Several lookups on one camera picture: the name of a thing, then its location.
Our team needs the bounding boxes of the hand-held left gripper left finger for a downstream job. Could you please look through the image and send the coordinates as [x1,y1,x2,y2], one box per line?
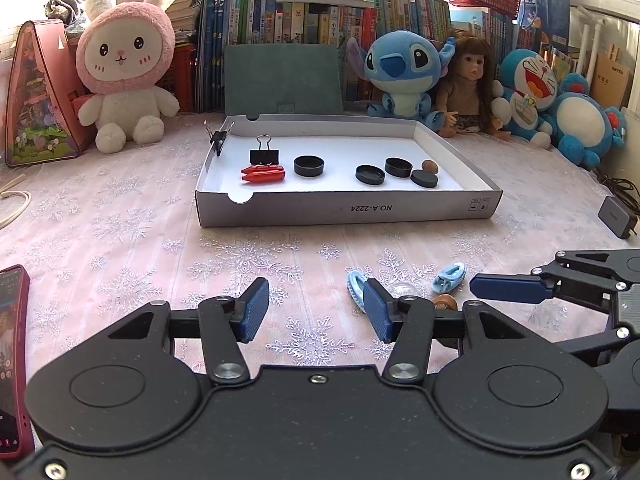
[65,277,271,385]

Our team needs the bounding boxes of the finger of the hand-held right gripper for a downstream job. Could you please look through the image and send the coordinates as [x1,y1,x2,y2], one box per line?
[562,326,632,367]
[470,249,640,311]

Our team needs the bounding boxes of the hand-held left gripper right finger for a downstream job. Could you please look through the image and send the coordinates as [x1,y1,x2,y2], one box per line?
[362,279,561,385]

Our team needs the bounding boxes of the light blue hair clip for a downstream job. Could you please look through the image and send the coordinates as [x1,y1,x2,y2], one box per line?
[431,262,468,294]
[346,270,376,313]

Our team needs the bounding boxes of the grey cardboard box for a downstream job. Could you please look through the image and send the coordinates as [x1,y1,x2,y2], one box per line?
[194,114,503,228]

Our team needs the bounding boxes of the black binder clip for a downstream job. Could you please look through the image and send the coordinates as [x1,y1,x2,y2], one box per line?
[203,120,236,157]
[249,134,280,167]

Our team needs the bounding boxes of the black charger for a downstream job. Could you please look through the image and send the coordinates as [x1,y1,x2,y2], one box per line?
[598,196,640,240]

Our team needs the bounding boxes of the pink snowflake tablecloth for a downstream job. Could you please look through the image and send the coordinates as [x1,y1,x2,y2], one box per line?
[0,105,640,376]

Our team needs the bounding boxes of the blue round plush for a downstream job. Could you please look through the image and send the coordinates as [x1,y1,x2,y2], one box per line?
[547,72,628,170]

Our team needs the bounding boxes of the blue robot cat plush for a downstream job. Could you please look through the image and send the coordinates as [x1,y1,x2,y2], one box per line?
[492,48,561,148]

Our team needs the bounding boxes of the long-haired doll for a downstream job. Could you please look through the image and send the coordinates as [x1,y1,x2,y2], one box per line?
[436,29,511,136]

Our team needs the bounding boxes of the brown cardboard box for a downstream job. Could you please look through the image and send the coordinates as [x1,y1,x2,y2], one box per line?
[592,45,631,108]

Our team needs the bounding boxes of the green felt board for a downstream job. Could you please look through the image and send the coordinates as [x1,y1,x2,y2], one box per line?
[223,43,345,116]

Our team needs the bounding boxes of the red plastic crate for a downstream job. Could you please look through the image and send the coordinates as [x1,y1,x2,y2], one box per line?
[160,42,198,113]

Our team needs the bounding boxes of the red case smartphone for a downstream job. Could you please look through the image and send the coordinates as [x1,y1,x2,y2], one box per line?
[0,265,36,458]

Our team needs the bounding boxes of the blue alien plush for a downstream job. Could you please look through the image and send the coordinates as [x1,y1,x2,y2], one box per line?
[347,30,458,131]

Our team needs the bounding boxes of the white pipe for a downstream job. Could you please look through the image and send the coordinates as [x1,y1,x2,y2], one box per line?
[577,5,640,81]

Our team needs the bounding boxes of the dark blue carton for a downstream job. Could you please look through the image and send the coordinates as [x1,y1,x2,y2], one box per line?
[542,0,572,48]

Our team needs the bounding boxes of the pink bunny plush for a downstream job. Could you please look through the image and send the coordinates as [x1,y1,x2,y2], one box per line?
[76,0,186,155]

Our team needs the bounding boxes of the blue gift bag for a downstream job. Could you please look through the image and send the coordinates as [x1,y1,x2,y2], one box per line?
[515,0,548,28]

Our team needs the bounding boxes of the row of upright books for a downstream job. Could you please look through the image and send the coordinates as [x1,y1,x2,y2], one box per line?
[197,0,576,113]

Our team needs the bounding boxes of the pink triangular miniature house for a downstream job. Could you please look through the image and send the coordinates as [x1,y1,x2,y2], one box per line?
[5,20,98,168]

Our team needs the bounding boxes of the stack of flat books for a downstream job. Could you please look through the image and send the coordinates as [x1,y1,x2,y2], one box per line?
[117,0,206,43]

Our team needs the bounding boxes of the grey cloth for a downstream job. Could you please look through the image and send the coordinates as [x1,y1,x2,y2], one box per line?
[44,0,88,23]

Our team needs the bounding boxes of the grid patterned board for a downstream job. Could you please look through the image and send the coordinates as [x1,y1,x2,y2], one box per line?
[0,25,23,61]

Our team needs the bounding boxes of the black cable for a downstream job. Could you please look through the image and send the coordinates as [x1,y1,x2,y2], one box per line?
[592,167,640,206]

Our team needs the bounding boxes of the white cable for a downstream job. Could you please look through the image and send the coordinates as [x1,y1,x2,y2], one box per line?
[0,174,32,231]

